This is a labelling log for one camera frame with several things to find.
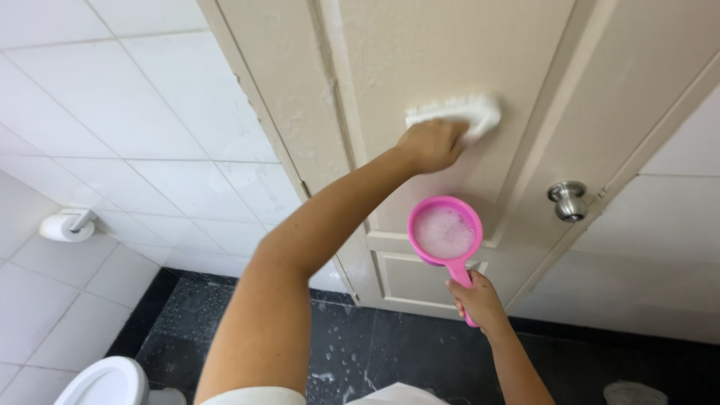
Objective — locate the silver round door knob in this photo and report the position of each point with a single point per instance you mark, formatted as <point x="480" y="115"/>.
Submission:
<point x="568" y="199"/>

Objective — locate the beige panel door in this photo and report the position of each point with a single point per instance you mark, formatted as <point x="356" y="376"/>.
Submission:
<point x="427" y="56"/>

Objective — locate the beige door frame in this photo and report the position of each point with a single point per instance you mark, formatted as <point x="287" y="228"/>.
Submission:
<point x="270" y="84"/>

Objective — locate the grey slipper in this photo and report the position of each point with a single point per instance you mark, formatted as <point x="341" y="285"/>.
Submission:
<point x="634" y="394"/>

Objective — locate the person's left fingers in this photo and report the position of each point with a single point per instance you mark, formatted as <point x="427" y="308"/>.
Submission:
<point x="458" y="135"/>

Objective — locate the person's left hand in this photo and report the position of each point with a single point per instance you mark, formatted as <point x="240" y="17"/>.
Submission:
<point x="430" y="147"/>

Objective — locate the person's white shirt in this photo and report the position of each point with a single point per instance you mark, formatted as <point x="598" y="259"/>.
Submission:
<point x="394" y="396"/>

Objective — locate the silver toilet paper holder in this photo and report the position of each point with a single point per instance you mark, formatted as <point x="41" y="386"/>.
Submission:
<point x="81" y="216"/>

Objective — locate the person's right hand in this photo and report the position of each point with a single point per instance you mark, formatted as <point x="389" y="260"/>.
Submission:
<point x="481" y="304"/>

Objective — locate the pink plastic water dipper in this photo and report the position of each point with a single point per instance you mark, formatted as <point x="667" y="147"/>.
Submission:
<point x="444" y="232"/>

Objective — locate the foamy soap water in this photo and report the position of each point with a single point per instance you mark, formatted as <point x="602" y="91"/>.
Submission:
<point x="444" y="233"/>

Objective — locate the person's right fingers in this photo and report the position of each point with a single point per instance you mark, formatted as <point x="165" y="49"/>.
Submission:
<point x="457" y="295"/>

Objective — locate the white toilet paper roll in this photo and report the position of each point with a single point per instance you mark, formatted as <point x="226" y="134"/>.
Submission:
<point x="56" y="228"/>

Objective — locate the white scrub brush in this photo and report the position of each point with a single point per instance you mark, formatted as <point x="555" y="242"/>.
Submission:
<point x="464" y="111"/>

